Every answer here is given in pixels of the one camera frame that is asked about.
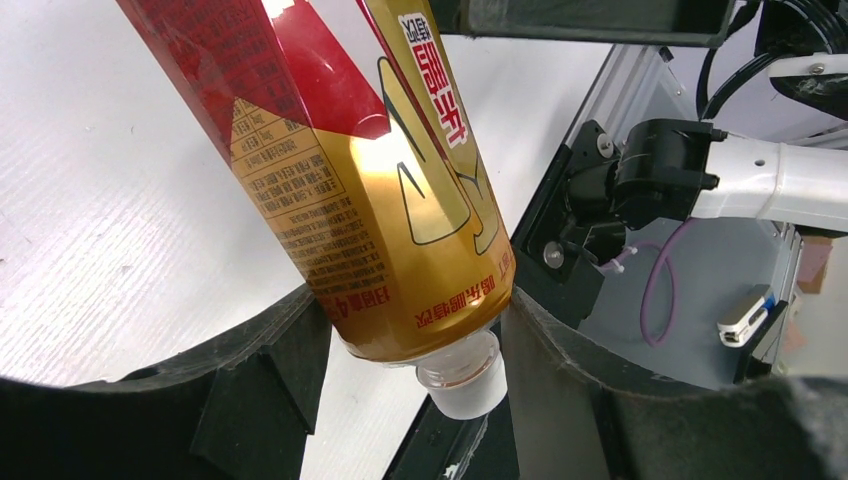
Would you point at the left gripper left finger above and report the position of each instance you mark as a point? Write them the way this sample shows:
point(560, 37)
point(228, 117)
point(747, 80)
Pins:
point(240, 405)

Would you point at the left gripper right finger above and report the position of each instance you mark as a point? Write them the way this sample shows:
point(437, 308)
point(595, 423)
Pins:
point(777, 427)

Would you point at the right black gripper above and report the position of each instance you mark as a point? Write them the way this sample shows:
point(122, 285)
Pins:
point(802, 45)

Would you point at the amber tea bottle red label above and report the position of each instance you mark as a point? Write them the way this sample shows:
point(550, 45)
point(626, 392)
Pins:
point(343, 123)

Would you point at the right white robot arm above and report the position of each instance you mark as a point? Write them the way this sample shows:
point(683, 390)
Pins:
point(684, 170)

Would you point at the white usb adapter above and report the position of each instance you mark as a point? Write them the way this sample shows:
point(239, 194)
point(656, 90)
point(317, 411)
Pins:
point(744, 319)

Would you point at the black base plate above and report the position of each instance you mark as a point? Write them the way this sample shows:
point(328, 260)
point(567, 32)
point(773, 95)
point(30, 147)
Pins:
point(557, 421)

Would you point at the aluminium frame rail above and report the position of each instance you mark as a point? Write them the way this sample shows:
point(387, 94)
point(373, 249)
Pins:
point(635, 83)

